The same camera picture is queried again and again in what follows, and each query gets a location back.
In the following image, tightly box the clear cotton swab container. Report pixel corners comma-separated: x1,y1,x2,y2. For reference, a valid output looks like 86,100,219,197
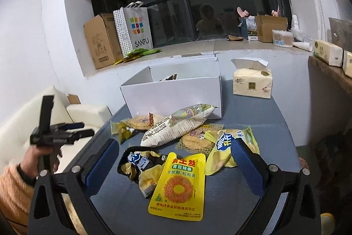
272,29,294,48

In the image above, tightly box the yellow-green biscuit packet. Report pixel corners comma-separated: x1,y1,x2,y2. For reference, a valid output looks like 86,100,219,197
111,113,165,144

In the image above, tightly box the white sofa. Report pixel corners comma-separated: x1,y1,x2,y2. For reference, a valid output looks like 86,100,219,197
0,86,113,172

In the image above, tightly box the beige tissue pack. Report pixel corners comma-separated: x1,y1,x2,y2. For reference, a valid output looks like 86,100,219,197
342,50,352,71
313,39,344,67
230,58,273,99

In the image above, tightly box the person's left hand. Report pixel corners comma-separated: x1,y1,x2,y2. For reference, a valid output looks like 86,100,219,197
22,145,62,178

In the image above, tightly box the pile of green packets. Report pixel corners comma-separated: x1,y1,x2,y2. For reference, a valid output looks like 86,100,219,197
115,48,162,64

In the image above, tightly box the tall brown cardboard box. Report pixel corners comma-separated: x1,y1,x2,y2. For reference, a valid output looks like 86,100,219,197
84,13,124,70

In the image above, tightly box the open brown cardboard box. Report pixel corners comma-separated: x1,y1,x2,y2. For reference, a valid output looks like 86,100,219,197
254,15,288,43

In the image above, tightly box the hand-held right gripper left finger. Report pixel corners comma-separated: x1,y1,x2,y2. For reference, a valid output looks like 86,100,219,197
27,138,120,235

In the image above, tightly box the white green printed packet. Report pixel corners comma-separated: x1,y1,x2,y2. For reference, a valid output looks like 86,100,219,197
246,16,259,41

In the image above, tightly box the brown patterned slipper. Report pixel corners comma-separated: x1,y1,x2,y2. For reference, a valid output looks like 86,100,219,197
298,156,310,171

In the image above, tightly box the yellow chip packet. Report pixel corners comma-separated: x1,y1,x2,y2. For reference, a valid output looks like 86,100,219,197
205,126,260,176

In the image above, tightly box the large white printed snack bag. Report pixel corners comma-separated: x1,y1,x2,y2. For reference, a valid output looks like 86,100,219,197
140,104,218,147

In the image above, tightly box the yellow snack pouch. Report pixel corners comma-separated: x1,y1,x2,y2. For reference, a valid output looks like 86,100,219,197
148,152,207,222

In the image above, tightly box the white paper shopping bag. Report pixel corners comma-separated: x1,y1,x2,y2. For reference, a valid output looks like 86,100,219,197
113,1,154,58

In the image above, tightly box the yellow slipper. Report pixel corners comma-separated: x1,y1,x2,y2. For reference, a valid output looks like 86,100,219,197
320,212,337,235

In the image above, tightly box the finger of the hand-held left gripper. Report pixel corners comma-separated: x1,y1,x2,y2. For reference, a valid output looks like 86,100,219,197
72,129,94,140
59,122,85,131

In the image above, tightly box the clear round biscuit packet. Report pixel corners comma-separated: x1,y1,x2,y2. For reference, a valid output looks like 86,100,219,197
175,123,224,154

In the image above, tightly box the black yellow snack packet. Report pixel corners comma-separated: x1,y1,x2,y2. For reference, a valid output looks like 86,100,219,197
117,146,169,198

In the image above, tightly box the dark framed panel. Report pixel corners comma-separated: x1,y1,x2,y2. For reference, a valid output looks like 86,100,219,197
328,17,352,52

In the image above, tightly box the wooden shelf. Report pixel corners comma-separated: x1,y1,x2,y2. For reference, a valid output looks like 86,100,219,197
307,55,352,98

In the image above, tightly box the white cardboard box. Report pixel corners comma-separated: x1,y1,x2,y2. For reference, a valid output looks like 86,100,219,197
120,57,223,119

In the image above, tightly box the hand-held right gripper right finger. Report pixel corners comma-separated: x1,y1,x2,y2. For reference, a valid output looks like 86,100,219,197
230,138,322,235

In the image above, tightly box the stack of white paper cups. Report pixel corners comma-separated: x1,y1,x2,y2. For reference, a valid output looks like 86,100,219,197
292,41,314,52

